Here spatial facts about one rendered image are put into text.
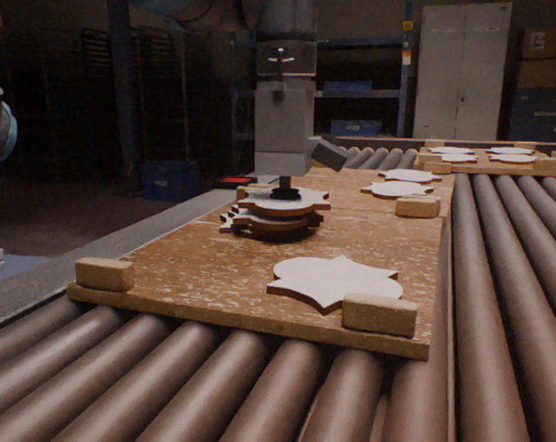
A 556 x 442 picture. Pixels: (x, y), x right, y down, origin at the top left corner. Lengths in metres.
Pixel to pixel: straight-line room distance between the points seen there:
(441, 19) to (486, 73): 0.67
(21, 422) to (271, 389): 0.16
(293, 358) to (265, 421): 0.08
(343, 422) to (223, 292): 0.19
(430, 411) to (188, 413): 0.16
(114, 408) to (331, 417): 0.14
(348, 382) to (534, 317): 0.22
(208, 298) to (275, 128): 0.24
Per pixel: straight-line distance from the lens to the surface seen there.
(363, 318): 0.41
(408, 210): 0.77
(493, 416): 0.37
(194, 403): 0.36
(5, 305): 0.57
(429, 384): 0.39
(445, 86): 5.34
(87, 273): 0.51
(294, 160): 0.61
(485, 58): 5.39
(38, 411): 0.39
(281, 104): 0.61
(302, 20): 0.62
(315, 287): 0.46
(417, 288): 0.51
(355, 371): 0.39
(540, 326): 0.51
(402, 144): 1.81
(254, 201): 0.63
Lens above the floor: 1.13
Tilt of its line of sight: 15 degrees down
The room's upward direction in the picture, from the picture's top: straight up
